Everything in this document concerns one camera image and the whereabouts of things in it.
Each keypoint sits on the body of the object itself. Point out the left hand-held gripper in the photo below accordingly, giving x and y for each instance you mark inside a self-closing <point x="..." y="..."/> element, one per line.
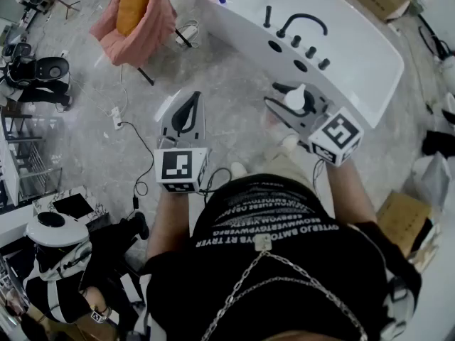
<point x="177" y="165"/>

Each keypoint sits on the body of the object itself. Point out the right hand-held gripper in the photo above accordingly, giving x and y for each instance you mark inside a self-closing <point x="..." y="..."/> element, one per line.
<point x="337" y="133"/>

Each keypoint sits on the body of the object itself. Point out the white bathtub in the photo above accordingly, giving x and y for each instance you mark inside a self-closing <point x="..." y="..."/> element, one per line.
<point x="355" y="48"/>

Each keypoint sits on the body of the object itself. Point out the person's left forearm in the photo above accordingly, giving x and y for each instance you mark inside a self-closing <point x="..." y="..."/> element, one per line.
<point x="170" y="222"/>

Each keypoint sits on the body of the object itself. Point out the person's right forearm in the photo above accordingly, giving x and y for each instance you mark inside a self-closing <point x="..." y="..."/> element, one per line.
<point x="350" y="190"/>

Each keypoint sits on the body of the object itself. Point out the person's right white shoe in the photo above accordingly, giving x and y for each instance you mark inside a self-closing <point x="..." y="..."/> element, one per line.
<point x="289" y="141"/>

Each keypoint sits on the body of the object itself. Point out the person's white shoe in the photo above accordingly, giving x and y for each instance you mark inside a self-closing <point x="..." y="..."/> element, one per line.
<point x="289" y="141"/>
<point x="238" y="169"/>

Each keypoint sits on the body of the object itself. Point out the black faucet knob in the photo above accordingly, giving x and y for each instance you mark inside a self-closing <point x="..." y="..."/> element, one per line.
<point x="295" y="41"/>
<point x="323" y="64"/>
<point x="310" y="52"/>

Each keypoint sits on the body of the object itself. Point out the person's beige trousers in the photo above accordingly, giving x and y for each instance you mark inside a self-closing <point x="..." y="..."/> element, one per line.
<point x="281" y="162"/>

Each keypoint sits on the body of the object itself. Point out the person's left white shoe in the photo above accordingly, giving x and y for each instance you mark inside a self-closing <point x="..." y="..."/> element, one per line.
<point x="238" y="169"/>

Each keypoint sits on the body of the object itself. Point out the white power strip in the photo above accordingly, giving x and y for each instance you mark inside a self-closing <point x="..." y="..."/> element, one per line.
<point x="116" y="117"/>

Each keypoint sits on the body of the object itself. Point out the black curved faucet spout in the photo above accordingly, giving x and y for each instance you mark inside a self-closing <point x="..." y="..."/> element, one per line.
<point x="281" y="33"/>

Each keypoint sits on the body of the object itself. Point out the pink padded lounge chair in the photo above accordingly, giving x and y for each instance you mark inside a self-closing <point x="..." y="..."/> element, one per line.
<point x="153" y="30"/>

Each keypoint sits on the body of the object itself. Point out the black hand shower wand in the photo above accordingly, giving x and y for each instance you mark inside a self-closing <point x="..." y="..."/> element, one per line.
<point x="267" y="16"/>

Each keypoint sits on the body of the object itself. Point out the orange cushion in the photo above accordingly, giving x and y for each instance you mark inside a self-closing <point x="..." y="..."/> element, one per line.
<point x="133" y="5"/>

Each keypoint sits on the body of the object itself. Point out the black shell backpack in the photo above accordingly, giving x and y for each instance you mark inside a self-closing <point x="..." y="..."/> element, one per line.
<point x="51" y="67"/>
<point x="439" y="144"/>

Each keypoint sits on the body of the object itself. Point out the black tablet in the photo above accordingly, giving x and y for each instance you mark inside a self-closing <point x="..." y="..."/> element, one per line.
<point x="73" y="206"/>

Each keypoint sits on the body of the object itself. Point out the white plastic bag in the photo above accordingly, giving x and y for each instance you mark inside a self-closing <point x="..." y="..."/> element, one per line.
<point x="435" y="179"/>

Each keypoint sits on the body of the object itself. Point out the white shell backpack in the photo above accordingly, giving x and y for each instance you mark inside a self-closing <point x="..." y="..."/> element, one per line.
<point x="67" y="234"/>

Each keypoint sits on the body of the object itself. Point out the person's black printed t-shirt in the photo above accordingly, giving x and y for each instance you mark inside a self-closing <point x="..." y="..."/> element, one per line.
<point x="284" y="290"/>

